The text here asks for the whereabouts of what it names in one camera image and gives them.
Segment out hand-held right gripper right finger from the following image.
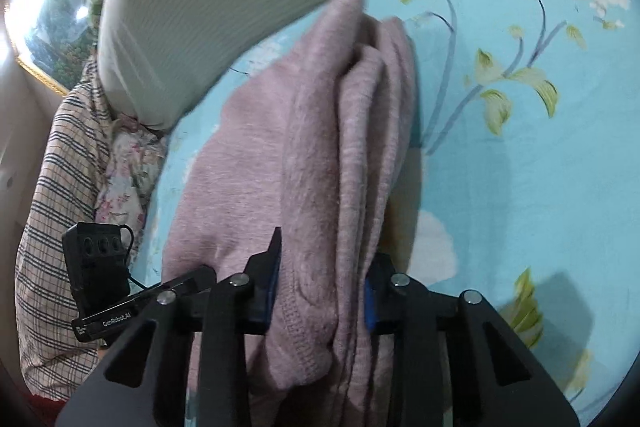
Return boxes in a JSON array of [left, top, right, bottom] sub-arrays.
[[364, 254, 581, 427]]

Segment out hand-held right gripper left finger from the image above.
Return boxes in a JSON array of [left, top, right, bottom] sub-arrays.
[[55, 227, 284, 427]]

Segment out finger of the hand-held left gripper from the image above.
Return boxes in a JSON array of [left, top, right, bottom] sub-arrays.
[[167, 266, 217, 300]]

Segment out pink knit sweater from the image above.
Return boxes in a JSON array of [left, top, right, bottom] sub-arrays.
[[162, 0, 426, 427]]

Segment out beige plaid blanket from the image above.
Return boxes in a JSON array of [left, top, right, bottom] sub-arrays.
[[15, 57, 151, 400]]

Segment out dark red cloth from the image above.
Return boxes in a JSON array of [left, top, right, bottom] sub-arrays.
[[25, 394, 71, 417]]

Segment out blue floral bed sheet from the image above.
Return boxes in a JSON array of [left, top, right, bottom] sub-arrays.
[[132, 0, 640, 427]]

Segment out gold framed landscape painting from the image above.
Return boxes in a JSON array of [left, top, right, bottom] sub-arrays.
[[5, 0, 108, 96]]

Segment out grey-green striped pillow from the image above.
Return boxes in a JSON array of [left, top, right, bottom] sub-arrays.
[[97, 0, 586, 130]]

